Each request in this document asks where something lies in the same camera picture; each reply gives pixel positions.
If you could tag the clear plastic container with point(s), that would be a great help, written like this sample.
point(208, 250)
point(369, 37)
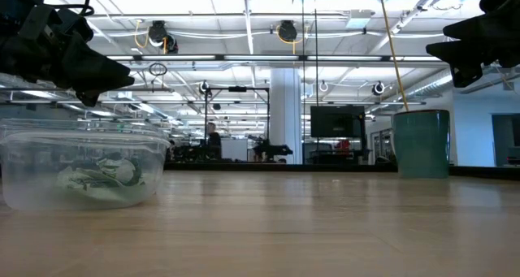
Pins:
point(24, 187)

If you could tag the teal ceramic mug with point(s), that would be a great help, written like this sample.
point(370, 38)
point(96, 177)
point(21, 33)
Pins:
point(422, 147)

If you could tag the green white Stevia packet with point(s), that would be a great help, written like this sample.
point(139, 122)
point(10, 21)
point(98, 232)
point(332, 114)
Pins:
point(81, 178)
point(128, 171)

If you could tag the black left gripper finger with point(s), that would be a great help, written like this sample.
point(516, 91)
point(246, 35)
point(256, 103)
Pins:
point(93, 72)
point(87, 98)

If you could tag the white building column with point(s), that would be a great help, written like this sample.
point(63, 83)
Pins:
point(284, 114)

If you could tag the dark doorway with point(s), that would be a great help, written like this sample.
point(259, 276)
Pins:
point(505, 139)

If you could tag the black background station frame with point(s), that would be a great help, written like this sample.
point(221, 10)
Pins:
point(237, 89)

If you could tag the black monitor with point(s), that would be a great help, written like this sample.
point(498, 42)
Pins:
point(337, 122)

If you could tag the person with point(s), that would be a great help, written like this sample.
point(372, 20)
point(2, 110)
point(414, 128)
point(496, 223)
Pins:
point(213, 141)

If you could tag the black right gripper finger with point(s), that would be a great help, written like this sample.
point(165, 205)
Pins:
point(479, 27)
point(463, 53)

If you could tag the black background robot arm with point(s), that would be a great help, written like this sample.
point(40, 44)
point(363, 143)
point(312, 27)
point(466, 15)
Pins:
point(272, 150)

